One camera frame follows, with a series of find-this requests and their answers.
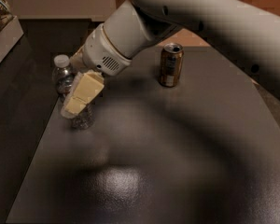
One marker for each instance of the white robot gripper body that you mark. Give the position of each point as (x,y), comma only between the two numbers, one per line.
(100,54)

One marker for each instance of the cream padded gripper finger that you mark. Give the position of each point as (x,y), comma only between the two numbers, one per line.
(86,86)

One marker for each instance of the clear plastic water bottle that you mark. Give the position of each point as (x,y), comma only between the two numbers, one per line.
(63,76)

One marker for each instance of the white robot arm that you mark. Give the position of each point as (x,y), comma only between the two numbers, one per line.
(246,35)

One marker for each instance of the gold brown soda can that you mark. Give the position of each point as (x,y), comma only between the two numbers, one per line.
(171,64)

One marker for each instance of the white shelf with patterned item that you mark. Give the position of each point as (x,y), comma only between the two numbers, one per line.
(10,29)

